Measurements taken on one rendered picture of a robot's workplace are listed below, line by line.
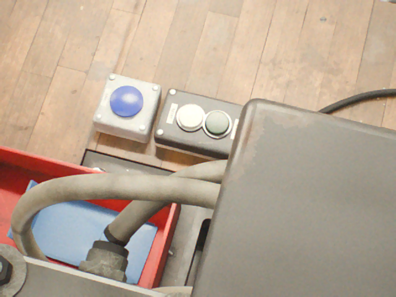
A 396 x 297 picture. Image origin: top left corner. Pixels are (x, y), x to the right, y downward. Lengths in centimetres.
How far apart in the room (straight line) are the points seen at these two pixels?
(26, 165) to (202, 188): 68
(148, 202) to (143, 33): 74
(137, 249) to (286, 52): 31
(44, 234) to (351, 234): 80
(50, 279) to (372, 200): 17
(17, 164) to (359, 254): 83
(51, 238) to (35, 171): 8
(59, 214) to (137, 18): 28
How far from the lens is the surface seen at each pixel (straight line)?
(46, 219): 95
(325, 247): 16
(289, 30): 105
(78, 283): 31
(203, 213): 87
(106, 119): 96
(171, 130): 95
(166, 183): 30
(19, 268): 31
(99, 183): 30
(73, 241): 94
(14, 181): 98
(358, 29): 107
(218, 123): 95
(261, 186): 17
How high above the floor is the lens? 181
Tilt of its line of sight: 68 degrees down
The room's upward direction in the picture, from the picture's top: straight up
